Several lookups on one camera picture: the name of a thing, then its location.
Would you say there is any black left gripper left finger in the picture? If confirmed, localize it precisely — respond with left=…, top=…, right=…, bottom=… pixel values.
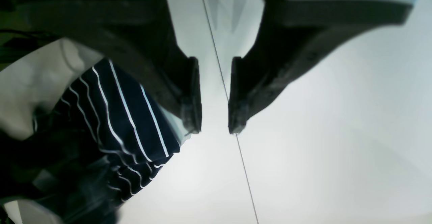
left=1, top=0, right=202, bottom=134

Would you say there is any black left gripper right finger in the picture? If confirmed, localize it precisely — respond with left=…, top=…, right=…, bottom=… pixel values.
left=228, top=0, right=416, bottom=134

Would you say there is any navy white striped T-shirt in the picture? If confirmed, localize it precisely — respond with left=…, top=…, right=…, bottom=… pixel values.
left=30, top=58, right=181, bottom=204

